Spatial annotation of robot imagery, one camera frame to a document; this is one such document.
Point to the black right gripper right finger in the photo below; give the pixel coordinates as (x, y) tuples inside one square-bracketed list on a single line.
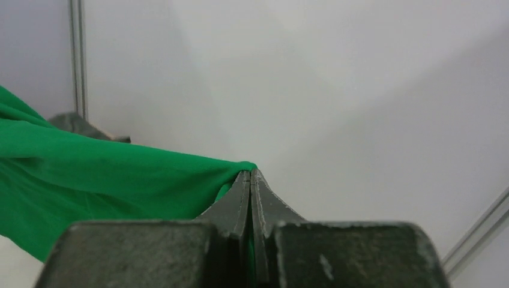
[(290, 251)]

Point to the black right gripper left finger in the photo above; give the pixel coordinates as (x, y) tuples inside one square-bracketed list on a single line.
[(209, 251)]

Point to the green t-shirt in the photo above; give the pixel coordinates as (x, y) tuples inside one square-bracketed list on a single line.
[(52, 178)]

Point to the right aluminium corner post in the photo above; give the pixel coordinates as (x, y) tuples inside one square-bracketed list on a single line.
[(489, 225)]

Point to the left aluminium corner post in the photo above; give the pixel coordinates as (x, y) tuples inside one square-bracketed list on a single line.
[(78, 56)]

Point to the aluminium corner post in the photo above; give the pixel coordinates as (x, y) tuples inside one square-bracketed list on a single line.
[(78, 56), (489, 225)]

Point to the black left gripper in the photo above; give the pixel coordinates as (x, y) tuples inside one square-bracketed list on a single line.
[(74, 123)]

